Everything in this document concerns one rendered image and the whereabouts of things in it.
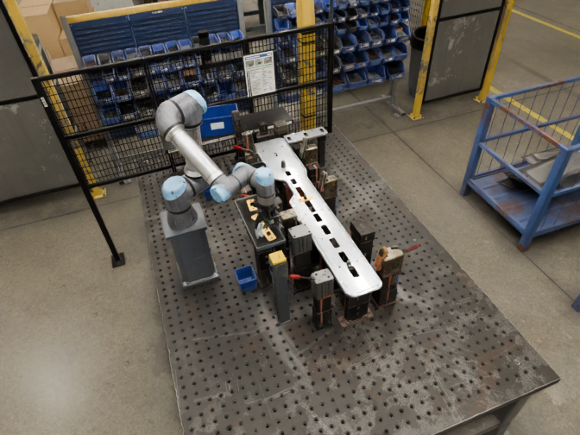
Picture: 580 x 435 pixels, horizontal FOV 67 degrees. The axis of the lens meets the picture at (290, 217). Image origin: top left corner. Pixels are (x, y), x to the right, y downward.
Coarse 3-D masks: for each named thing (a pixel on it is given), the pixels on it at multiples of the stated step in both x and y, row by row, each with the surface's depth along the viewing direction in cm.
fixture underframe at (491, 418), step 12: (528, 396) 207; (504, 408) 218; (516, 408) 213; (480, 420) 225; (492, 420) 225; (504, 420) 221; (456, 432) 221; (468, 432) 221; (480, 432) 222; (492, 432) 235; (504, 432) 241
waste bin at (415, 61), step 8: (416, 32) 504; (424, 32) 510; (416, 40) 484; (424, 40) 477; (416, 48) 489; (416, 56) 497; (416, 64) 502; (416, 72) 508; (408, 80) 529; (416, 80) 514; (408, 88) 532; (416, 88) 519
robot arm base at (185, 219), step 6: (186, 210) 212; (192, 210) 216; (168, 216) 214; (174, 216) 211; (180, 216) 211; (186, 216) 213; (192, 216) 217; (168, 222) 216; (174, 222) 215; (180, 222) 213; (186, 222) 214; (192, 222) 216; (174, 228) 215; (180, 228) 214; (186, 228) 215
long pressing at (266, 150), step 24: (264, 144) 287; (288, 144) 286; (288, 168) 265; (312, 192) 247; (312, 216) 233; (312, 240) 219; (336, 240) 219; (336, 264) 207; (360, 264) 206; (360, 288) 195
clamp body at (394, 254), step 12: (396, 252) 203; (384, 264) 201; (396, 264) 205; (384, 276) 207; (396, 276) 213; (384, 288) 214; (396, 288) 218; (372, 300) 226; (384, 300) 221; (396, 300) 225
